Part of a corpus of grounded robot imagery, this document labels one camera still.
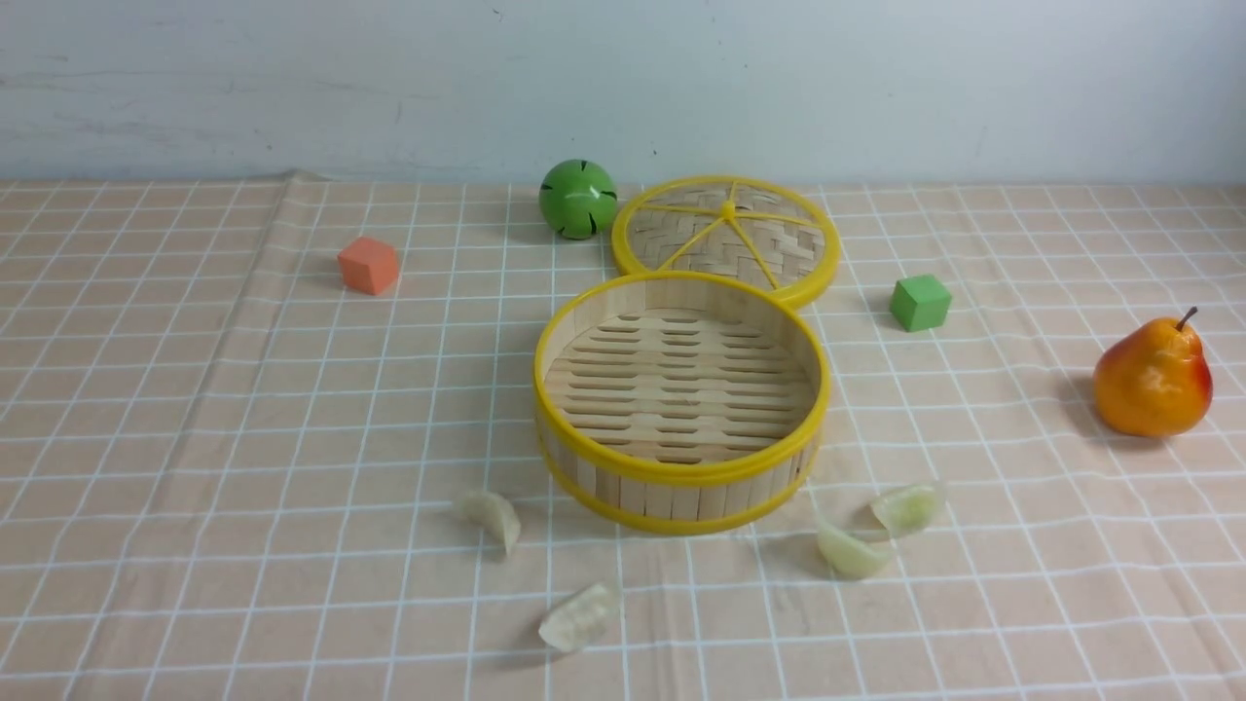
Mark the pale green dumpling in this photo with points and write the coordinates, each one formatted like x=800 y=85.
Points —
x=854 y=553
x=909 y=509

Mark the orange cube block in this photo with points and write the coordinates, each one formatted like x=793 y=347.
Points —
x=369 y=266

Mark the bamboo steamer tray yellow rim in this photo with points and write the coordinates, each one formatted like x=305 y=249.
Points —
x=679 y=403

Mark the green toy ball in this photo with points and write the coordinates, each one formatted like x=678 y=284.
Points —
x=578 y=199

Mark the beige checkered tablecloth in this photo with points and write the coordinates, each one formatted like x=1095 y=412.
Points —
x=227 y=476

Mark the white dumpling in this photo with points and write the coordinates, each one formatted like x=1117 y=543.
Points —
x=582 y=618
x=493 y=513

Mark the white dumpling bottom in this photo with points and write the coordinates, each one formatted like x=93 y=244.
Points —
x=582 y=618

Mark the woven bamboo steamer lid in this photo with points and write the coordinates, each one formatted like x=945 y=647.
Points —
x=731 y=226

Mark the orange yellow toy pear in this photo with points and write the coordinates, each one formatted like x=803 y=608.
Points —
x=1155 y=382

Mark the green cube block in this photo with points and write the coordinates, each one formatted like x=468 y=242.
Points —
x=920 y=303

